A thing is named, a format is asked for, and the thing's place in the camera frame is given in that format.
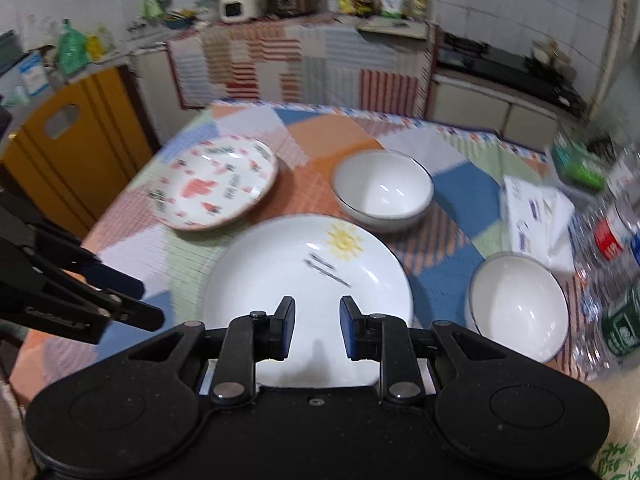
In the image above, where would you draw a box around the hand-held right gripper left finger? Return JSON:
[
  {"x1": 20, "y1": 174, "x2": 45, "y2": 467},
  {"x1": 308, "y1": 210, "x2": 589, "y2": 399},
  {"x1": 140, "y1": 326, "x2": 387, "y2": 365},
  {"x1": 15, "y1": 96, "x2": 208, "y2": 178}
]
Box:
[{"x1": 127, "y1": 296, "x2": 297, "y2": 406}]

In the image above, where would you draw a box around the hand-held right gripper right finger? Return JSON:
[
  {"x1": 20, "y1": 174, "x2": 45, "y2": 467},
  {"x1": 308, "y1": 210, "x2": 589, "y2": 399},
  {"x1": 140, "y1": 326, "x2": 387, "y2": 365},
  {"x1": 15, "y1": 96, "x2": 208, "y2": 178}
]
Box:
[{"x1": 339, "y1": 296, "x2": 506, "y2": 405}]

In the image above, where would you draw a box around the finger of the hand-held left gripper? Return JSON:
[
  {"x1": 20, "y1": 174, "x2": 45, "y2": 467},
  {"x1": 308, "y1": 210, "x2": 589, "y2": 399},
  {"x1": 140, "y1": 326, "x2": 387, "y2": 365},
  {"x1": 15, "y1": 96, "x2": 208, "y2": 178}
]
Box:
[
  {"x1": 0, "y1": 240, "x2": 166, "y2": 346},
  {"x1": 0, "y1": 195, "x2": 146, "y2": 300}
]

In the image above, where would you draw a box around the white plate sun print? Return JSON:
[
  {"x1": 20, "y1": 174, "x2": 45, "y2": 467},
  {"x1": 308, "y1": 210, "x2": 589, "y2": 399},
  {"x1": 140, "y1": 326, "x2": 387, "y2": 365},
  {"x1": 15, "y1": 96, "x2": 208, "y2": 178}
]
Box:
[{"x1": 202, "y1": 214, "x2": 415, "y2": 388}]

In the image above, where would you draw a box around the white plate carrot print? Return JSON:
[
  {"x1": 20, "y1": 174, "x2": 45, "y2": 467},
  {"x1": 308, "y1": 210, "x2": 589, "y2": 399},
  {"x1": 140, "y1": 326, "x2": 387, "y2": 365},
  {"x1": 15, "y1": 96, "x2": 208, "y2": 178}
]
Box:
[{"x1": 149, "y1": 136, "x2": 279, "y2": 232}]

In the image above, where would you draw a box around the white bowl dark rim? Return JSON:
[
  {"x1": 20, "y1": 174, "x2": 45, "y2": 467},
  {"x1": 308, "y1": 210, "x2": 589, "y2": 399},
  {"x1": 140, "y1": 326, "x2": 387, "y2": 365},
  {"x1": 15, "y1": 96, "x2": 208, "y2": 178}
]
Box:
[
  {"x1": 330, "y1": 149, "x2": 435, "y2": 233},
  {"x1": 465, "y1": 251, "x2": 571, "y2": 364}
]

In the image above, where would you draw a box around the white tissue pack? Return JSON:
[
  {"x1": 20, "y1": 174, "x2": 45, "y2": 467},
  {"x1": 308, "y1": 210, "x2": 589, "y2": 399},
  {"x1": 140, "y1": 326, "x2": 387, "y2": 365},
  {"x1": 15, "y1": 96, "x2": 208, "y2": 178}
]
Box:
[{"x1": 500, "y1": 174, "x2": 577, "y2": 275}]

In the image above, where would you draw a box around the blue and white box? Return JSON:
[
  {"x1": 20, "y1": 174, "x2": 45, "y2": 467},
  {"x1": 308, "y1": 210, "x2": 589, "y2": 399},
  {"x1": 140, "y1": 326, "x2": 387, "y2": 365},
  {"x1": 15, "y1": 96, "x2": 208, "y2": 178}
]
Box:
[{"x1": 19, "y1": 51, "x2": 52, "y2": 97}]

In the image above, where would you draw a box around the green plastic bag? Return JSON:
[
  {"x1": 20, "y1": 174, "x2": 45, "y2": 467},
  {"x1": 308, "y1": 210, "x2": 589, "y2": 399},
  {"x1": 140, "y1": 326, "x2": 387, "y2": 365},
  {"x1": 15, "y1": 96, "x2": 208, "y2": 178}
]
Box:
[{"x1": 56, "y1": 19, "x2": 92, "y2": 70}]

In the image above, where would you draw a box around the striped counter cloth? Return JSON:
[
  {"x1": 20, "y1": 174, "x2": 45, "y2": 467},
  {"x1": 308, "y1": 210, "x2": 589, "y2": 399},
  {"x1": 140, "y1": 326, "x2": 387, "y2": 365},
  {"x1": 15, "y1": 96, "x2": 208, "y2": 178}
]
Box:
[{"x1": 166, "y1": 16, "x2": 437, "y2": 117}]

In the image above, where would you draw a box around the blue bowl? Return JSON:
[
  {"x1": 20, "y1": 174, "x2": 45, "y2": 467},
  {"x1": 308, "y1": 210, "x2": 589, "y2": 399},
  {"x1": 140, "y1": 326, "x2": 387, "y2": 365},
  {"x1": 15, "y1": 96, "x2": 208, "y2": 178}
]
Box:
[{"x1": 164, "y1": 10, "x2": 197, "y2": 31}]

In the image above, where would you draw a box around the green label plastic bottle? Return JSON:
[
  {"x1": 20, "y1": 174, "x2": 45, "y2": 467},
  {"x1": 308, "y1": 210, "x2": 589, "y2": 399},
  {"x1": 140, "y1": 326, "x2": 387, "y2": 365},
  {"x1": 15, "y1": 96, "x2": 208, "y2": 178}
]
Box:
[{"x1": 575, "y1": 280, "x2": 640, "y2": 373}]

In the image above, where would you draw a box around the red label plastic bottle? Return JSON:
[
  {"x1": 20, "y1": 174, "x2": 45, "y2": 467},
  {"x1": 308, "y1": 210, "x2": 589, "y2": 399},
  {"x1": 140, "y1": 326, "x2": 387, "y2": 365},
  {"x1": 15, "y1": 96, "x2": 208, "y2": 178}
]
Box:
[{"x1": 580, "y1": 195, "x2": 637, "y2": 281}]

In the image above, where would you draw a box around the white rice cooker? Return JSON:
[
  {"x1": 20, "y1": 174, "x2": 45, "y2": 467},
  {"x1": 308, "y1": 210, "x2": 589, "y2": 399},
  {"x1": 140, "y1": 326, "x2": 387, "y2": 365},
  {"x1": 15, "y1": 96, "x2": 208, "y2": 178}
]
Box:
[{"x1": 219, "y1": 0, "x2": 264, "y2": 24}]

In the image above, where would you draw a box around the black gas stove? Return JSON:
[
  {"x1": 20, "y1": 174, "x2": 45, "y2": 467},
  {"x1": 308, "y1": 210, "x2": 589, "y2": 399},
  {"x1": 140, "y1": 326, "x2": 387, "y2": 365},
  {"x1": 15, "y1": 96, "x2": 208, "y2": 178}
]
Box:
[{"x1": 436, "y1": 34, "x2": 587, "y2": 117}]

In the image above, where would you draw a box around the wooden cutting board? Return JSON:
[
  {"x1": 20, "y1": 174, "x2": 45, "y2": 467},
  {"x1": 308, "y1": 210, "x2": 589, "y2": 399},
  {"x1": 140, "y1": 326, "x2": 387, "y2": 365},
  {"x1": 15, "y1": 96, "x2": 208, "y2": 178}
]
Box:
[{"x1": 359, "y1": 16, "x2": 432, "y2": 40}]

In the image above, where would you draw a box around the pot on stove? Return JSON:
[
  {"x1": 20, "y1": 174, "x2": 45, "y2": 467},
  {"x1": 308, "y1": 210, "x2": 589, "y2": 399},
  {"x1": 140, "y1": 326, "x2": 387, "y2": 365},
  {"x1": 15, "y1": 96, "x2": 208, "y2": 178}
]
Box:
[{"x1": 529, "y1": 39, "x2": 572, "y2": 70}]

